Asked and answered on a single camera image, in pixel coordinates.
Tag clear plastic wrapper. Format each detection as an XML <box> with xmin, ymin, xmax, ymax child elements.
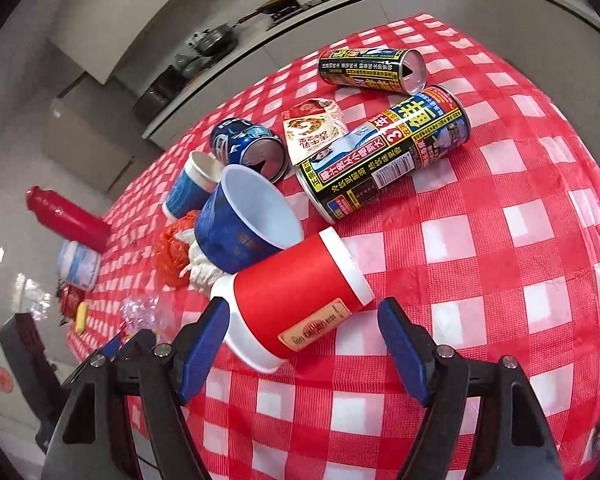
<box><xmin>119</xmin><ymin>294</ymin><xmax>176</xmax><ymax>339</ymax></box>

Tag red white paper cup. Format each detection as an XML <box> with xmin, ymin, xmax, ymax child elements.
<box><xmin>211</xmin><ymin>228</ymin><xmax>375</xmax><ymax>374</ymax></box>

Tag large black yellow can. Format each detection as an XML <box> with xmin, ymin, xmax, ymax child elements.
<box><xmin>294</xmin><ymin>84</ymin><xmax>470</xmax><ymax>223</ymax></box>

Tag kitchen counter with cabinets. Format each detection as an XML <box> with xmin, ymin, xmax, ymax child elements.
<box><xmin>143</xmin><ymin>0</ymin><xmax>600</xmax><ymax>148</ymax></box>

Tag black chair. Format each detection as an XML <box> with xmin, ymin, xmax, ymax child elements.
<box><xmin>0</xmin><ymin>313</ymin><xmax>68</xmax><ymax>453</ymax></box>

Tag yellow small packet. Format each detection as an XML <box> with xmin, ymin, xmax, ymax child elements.
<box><xmin>74</xmin><ymin>301</ymin><xmax>88</xmax><ymax>335</ymax></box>

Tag white blue plastic jar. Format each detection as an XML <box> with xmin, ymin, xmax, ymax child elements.
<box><xmin>57</xmin><ymin>240</ymin><xmax>102</xmax><ymax>292</ymax></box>

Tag crumpled orange red wrapper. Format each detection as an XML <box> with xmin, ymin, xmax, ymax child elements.
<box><xmin>152</xmin><ymin>210</ymin><xmax>199</xmax><ymax>289</ymax></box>

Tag red thermos bottle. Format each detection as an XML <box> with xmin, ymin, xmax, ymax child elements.
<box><xmin>26</xmin><ymin>186</ymin><xmax>111</xmax><ymax>254</ymax></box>

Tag dark blue paper cup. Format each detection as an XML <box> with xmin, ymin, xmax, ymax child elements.
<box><xmin>194</xmin><ymin>165</ymin><xmax>304</xmax><ymax>274</ymax></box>

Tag light blue paper cup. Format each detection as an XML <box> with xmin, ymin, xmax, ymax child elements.
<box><xmin>162</xmin><ymin>151</ymin><xmax>224</xmax><ymax>222</ymax></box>

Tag beige refrigerator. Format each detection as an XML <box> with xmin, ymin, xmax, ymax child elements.
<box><xmin>42</xmin><ymin>73</ymin><xmax>163</xmax><ymax>200</ymax></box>

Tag blue pepsi can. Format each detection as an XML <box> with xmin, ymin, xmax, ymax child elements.
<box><xmin>210</xmin><ymin>117</ymin><xmax>289</xmax><ymax>183</ymax></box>

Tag black microwave oven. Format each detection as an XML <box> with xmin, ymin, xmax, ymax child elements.
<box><xmin>133</xmin><ymin>65</ymin><xmax>187</xmax><ymax>125</ymax></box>

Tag small milk carton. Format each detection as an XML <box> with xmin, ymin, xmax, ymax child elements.
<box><xmin>282</xmin><ymin>99</ymin><xmax>349</xmax><ymax>166</ymax></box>

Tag green teapot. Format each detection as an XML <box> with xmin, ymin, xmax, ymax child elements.
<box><xmin>172</xmin><ymin>54</ymin><xmax>212</xmax><ymax>80</ymax></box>

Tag small black yellow can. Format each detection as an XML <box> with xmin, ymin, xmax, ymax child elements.
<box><xmin>318</xmin><ymin>48</ymin><xmax>428</xmax><ymax>96</ymax></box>

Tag lidded cooking pot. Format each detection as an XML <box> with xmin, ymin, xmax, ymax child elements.
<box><xmin>186</xmin><ymin>24</ymin><xmax>238</xmax><ymax>58</ymax></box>

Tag gas stove top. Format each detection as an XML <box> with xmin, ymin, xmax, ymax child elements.
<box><xmin>268</xmin><ymin>0</ymin><xmax>332</xmax><ymax>29</ymax></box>

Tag frying pan on stove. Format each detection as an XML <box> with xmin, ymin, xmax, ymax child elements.
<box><xmin>236</xmin><ymin>0</ymin><xmax>299</xmax><ymax>24</ymax></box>

